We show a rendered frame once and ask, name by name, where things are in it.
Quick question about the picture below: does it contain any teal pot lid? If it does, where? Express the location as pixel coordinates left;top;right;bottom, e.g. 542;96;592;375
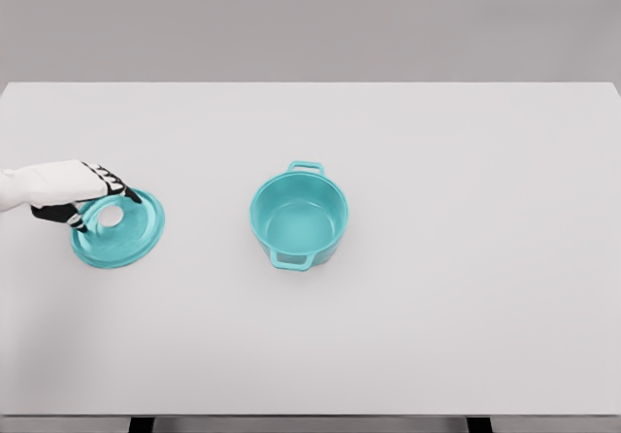
70;186;167;270

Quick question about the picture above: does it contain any teal pot with handles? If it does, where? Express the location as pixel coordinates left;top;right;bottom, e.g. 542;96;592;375
249;160;349;272

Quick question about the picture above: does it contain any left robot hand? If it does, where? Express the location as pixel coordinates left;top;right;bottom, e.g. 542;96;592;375
17;158;144;234

